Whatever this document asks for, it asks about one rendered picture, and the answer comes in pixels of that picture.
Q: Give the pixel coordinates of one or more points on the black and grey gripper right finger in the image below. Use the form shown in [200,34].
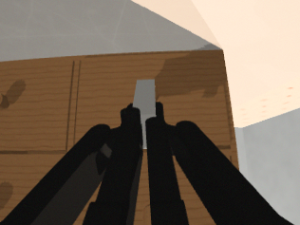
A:
[226,194]

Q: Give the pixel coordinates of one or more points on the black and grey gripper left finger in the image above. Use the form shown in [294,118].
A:
[60,196]

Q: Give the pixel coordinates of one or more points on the dark brown chest of drawers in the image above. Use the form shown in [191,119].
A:
[230,150]

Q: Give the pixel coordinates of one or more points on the brown wooden drawer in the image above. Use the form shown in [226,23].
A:
[196,212]
[35,119]
[17,178]
[189,85]

